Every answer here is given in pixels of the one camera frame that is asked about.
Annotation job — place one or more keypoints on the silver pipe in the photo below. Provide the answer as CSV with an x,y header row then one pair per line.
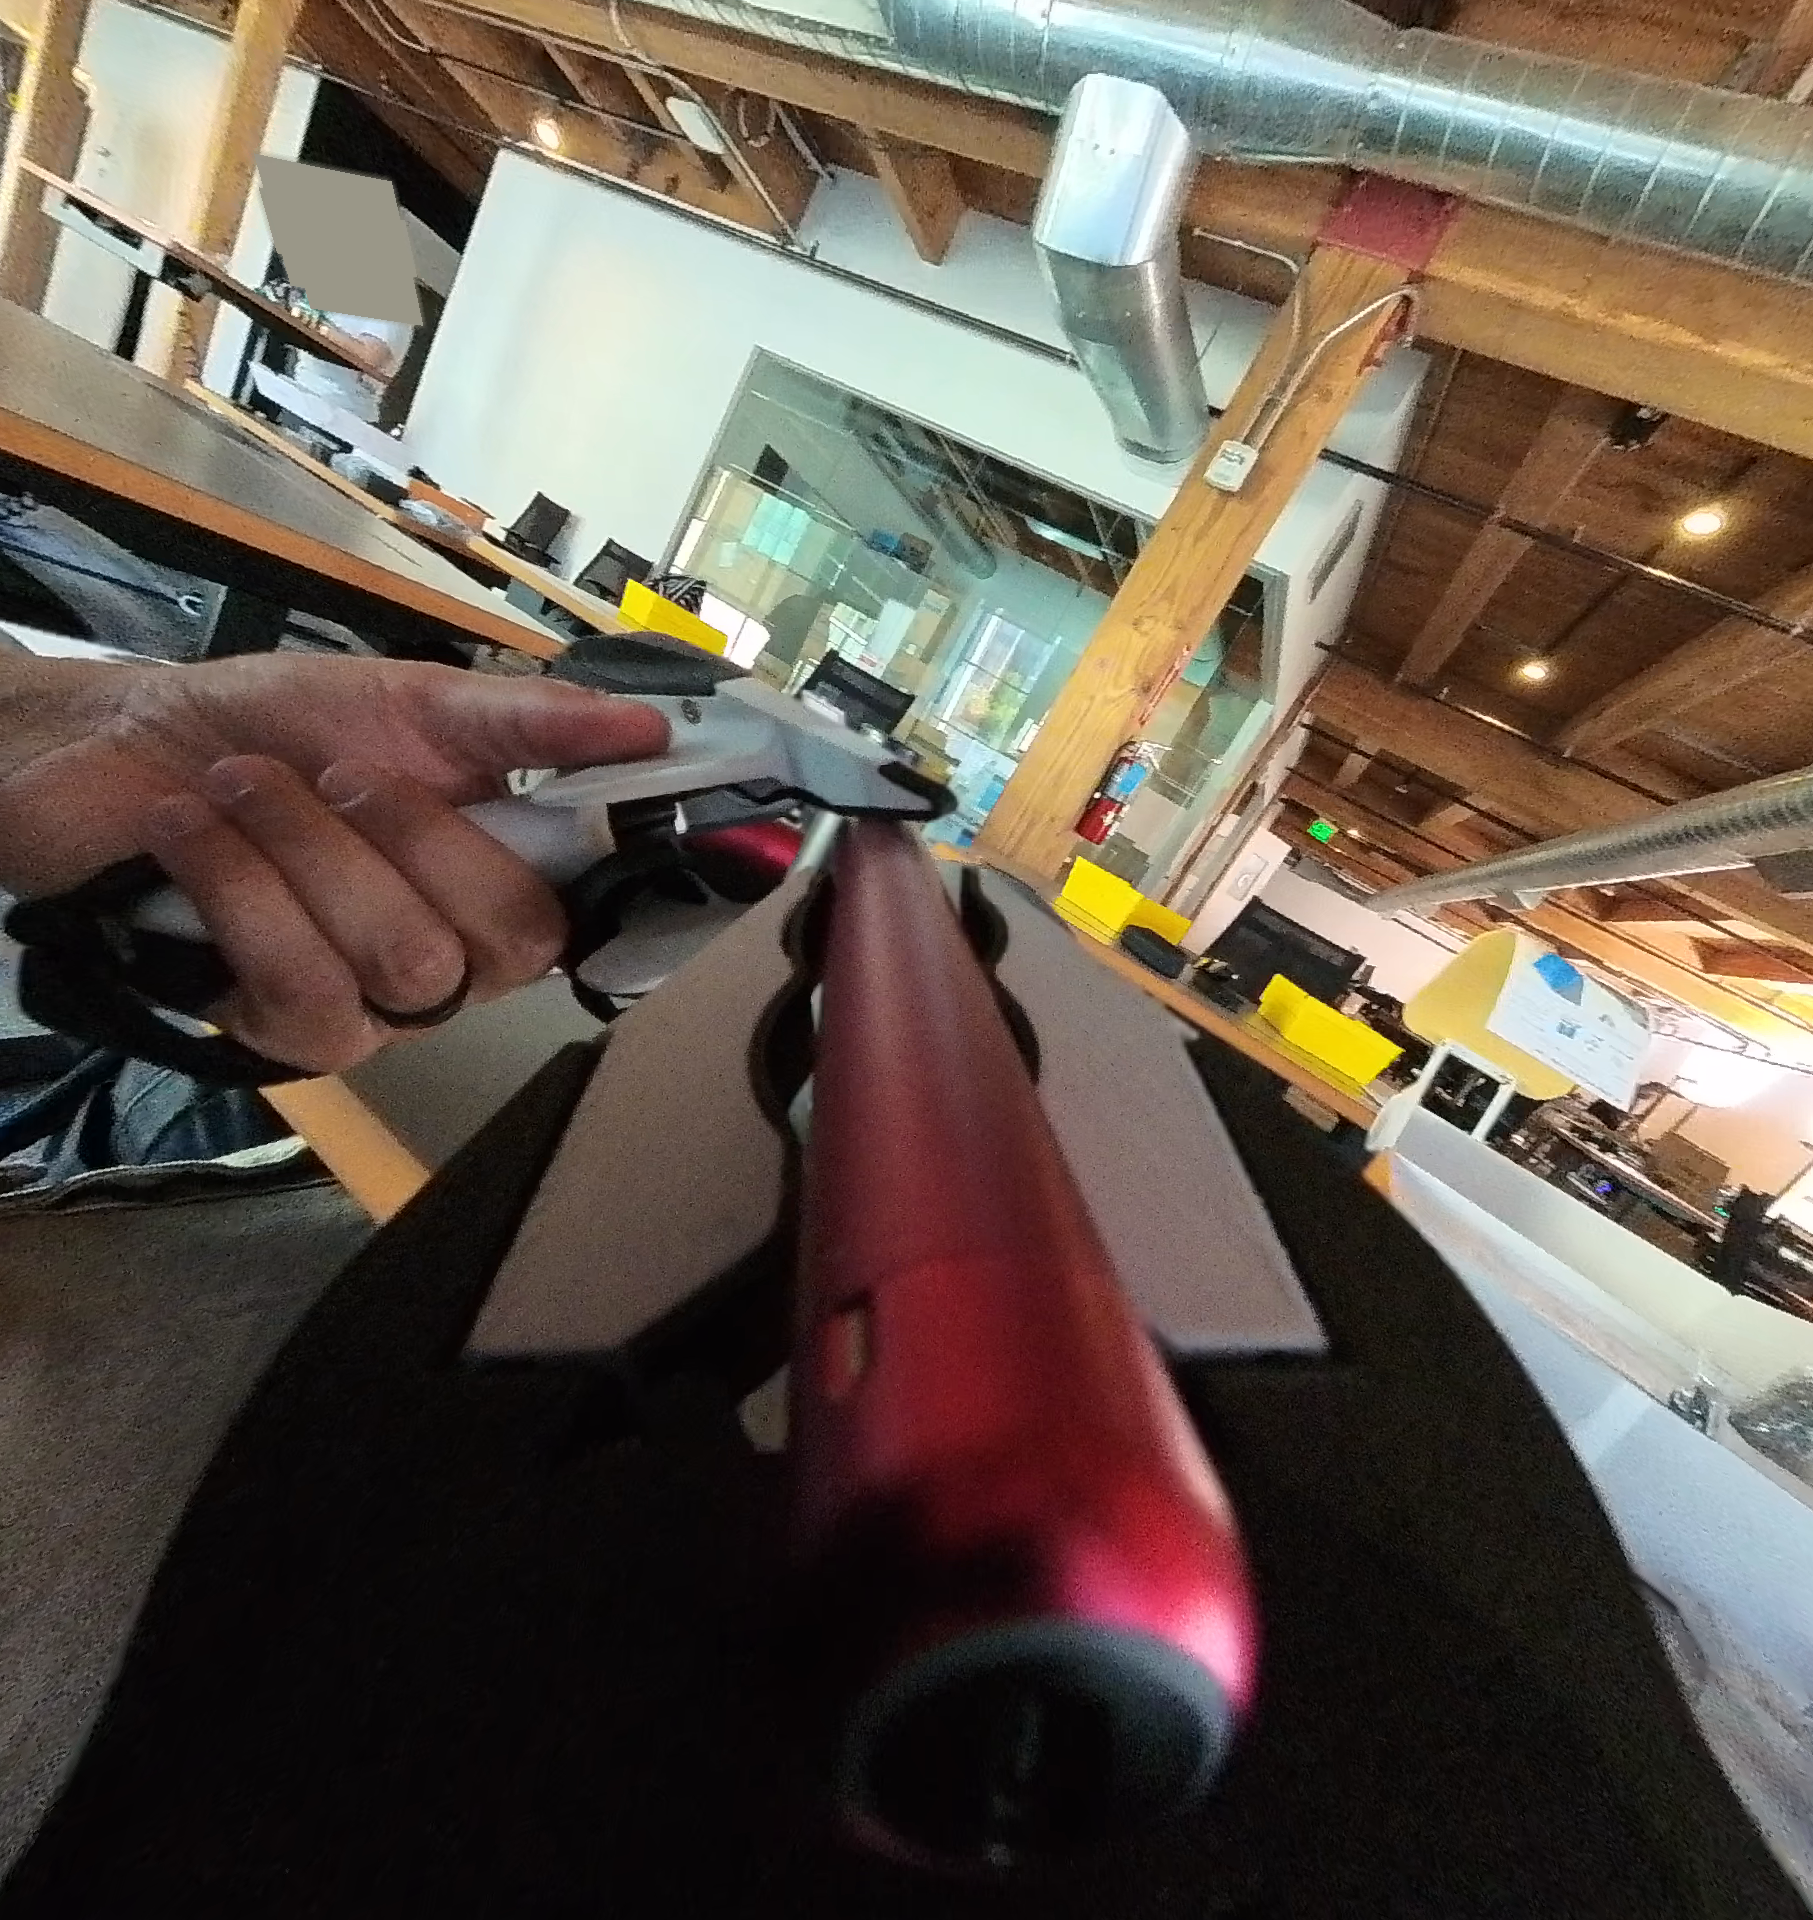
x,y
1671,840

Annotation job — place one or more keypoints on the long wooden table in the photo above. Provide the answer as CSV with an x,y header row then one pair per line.
x,y
171,449

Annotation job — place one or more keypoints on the white info sheet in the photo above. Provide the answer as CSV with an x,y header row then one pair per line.
x,y
1574,1029

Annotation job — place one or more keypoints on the clear plastic bag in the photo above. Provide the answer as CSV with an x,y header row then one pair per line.
x,y
1799,1418

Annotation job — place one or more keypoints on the black office chair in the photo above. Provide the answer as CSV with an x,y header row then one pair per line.
x,y
860,694
541,529
617,570

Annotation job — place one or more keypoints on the black case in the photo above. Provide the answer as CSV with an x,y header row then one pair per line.
x,y
1154,950

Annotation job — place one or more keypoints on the metal duct vent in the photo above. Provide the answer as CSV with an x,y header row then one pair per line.
x,y
1123,300

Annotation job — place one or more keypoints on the yellow panel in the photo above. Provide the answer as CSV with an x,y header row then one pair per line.
x,y
1446,1005

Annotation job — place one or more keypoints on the yellow bin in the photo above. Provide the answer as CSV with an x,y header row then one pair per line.
x,y
1319,1029
1115,897
667,612

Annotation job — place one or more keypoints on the black monitor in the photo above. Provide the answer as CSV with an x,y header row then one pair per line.
x,y
1267,944

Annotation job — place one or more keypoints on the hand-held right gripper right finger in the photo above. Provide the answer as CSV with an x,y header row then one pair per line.
x,y
1145,1170

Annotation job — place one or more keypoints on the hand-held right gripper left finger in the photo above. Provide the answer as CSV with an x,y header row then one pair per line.
x,y
636,1186

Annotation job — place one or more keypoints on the person's left hand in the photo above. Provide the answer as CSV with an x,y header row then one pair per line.
x,y
246,750

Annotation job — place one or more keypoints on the glass partition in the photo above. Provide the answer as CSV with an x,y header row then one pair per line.
x,y
846,496

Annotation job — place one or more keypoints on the person's legs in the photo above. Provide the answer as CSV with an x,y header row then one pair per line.
x,y
125,1119

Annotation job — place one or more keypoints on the white wall sensor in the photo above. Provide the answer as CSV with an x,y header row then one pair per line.
x,y
1224,462

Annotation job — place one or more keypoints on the red fire extinguisher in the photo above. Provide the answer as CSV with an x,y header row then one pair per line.
x,y
1104,802

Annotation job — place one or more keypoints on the wooden post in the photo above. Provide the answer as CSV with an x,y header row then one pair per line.
x,y
1191,570

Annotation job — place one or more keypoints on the large metal air duct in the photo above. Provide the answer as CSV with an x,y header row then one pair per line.
x,y
1446,114

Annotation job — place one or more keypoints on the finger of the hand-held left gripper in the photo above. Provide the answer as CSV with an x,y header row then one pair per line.
x,y
757,743

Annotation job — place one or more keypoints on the white cardboard box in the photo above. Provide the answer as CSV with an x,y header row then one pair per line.
x,y
1566,1290

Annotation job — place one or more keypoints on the red electric screwdriver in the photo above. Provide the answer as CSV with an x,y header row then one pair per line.
x,y
981,1350

